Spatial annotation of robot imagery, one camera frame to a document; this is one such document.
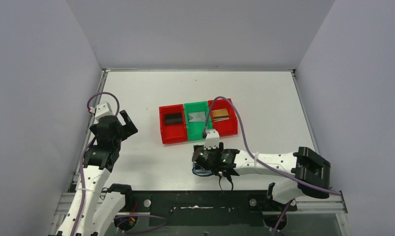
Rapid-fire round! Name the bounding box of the teal card holder wallet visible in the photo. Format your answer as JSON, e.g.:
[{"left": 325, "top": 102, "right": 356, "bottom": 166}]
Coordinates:
[{"left": 192, "top": 163, "right": 213, "bottom": 177}]

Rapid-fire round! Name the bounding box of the red plastic bin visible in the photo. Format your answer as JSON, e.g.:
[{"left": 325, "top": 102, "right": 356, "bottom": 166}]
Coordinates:
[
  {"left": 211, "top": 99, "right": 238, "bottom": 137},
  {"left": 159, "top": 104, "right": 188, "bottom": 145}
]

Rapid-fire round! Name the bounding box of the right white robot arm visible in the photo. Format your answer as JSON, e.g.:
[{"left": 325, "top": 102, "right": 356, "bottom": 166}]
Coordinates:
[{"left": 191, "top": 145, "right": 331, "bottom": 204}]

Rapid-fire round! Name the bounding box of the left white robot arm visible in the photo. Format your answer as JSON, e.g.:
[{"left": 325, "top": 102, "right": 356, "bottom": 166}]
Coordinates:
[{"left": 54, "top": 110, "right": 138, "bottom": 236}]

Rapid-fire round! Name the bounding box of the gold credit card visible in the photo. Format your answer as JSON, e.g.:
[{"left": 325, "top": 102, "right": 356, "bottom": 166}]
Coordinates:
[{"left": 212, "top": 109, "right": 230, "bottom": 122}]

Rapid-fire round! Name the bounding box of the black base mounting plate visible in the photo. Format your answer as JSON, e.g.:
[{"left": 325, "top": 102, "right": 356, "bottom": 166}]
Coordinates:
[{"left": 133, "top": 190, "right": 285, "bottom": 227}]

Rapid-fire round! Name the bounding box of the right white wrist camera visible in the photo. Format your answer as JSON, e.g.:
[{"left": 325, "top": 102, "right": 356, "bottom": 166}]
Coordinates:
[{"left": 204, "top": 129, "right": 220, "bottom": 150}]

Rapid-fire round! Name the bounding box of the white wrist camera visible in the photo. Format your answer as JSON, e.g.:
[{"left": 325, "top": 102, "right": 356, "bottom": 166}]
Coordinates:
[
  {"left": 92, "top": 101, "right": 114, "bottom": 122},
  {"left": 204, "top": 129, "right": 220, "bottom": 150}
]

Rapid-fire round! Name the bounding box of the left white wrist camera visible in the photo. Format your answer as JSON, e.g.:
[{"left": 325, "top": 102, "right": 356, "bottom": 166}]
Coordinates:
[{"left": 92, "top": 101, "right": 114, "bottom": 122}]

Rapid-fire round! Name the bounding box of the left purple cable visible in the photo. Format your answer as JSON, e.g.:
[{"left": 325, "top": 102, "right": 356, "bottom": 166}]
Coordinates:
[{"left": 68, "top": 92, "right": 168, "bottom": 236}]

